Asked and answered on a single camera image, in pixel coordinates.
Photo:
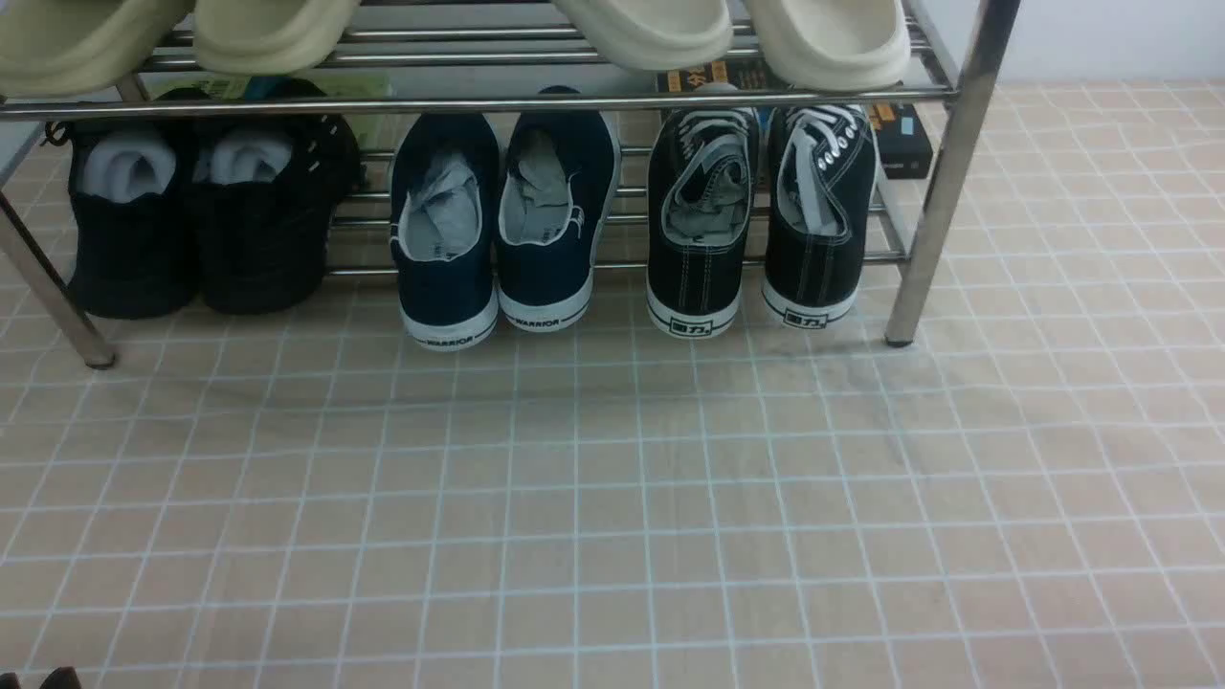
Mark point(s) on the cream slipper far right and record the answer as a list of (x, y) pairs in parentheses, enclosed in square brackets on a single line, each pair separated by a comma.
[(833, 46)]

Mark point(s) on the black knit sneaker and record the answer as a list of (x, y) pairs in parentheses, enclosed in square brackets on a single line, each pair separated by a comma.
[(136, 255), (263, 196)]

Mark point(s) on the black laced canvas shoe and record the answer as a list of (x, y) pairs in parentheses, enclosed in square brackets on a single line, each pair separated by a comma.
[(822, 173), (702, 177)]

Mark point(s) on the cream slipper far left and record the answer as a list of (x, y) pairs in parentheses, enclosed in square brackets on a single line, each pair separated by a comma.
[(64, 48)]

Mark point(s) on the silver metal shoe rack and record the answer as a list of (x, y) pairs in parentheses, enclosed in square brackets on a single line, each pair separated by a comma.
[(966, 94)]

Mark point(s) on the navy canvas shoe right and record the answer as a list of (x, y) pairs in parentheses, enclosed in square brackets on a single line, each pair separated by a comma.
[(561, 175)]

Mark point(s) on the navy canvas shoe left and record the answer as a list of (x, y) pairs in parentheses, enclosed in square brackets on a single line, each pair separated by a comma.
[(445, 184)]

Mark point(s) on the black laced canvas shoe right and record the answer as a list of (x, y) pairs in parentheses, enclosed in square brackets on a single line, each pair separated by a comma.
[(822, 173)]

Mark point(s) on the black laced canvas shoe left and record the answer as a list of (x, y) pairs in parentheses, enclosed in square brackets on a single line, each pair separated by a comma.
[(702, 177)]

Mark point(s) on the navy canvas shoe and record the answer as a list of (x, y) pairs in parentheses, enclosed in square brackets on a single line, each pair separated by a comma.
[(561, 175), (445, 184)]

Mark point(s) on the cream slipper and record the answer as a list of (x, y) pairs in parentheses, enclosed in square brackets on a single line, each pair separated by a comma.
[(653, 36), (64, 48), (833, 46), (267, 38)]

